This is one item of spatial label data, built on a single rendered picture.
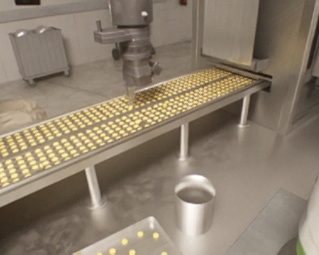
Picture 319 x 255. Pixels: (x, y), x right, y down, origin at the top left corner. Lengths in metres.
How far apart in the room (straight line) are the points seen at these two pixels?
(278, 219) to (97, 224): 0.35
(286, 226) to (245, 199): 0.21
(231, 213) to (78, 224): 0.33
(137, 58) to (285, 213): 0.43
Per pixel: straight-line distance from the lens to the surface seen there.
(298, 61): 0.81
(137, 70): 0.62
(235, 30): 0.82
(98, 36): 0.59
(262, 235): 0.43
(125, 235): 0.56
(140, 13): 0.58
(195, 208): 0.50
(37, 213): 0.66
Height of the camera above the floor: 1.25
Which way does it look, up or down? 31 degrees down
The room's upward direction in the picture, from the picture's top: 2 degrees counter-clockwise
